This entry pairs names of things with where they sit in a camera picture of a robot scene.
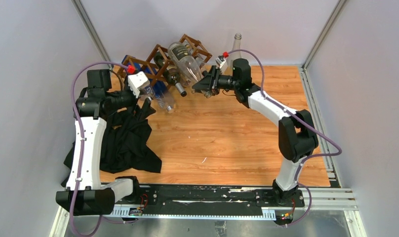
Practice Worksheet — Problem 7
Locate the brown wooden wine rack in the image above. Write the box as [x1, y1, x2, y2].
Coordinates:
[121, 34, 212, 83]

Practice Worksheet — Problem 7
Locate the blue glass bottle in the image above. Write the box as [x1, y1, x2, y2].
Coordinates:
[122, 55, 175, 113]

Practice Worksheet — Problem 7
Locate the dark green wine bottle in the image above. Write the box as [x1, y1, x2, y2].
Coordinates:
[153, 52, 187, 97]

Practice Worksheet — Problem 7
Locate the clear bottle lower left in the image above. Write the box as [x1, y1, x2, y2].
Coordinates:
[140, 84, 155, 101]

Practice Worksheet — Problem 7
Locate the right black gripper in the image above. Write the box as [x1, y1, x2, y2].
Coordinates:
[192, 65, 239, 96]

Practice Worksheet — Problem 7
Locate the clear bottle dark label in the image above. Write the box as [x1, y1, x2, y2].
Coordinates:
[230, 33, 242, 63]
[168, 41, 202, 93]

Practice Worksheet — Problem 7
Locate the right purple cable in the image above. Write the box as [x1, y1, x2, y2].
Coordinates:
[227, 49, 343, 228]

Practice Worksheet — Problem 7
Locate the black cloth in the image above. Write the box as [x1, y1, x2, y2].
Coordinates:
[60, 108, 163, 188]

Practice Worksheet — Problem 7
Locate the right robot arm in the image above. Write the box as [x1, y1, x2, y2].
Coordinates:
[192, 59, 319, 206]

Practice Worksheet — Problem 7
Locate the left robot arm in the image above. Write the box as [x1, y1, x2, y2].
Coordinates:
[55, 68, 150, 216]

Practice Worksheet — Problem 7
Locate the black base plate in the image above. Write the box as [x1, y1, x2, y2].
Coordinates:
[116, 184, 305, 217]

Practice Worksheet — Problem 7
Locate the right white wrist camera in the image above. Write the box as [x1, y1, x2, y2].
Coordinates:
[215, 51, 229, 73]

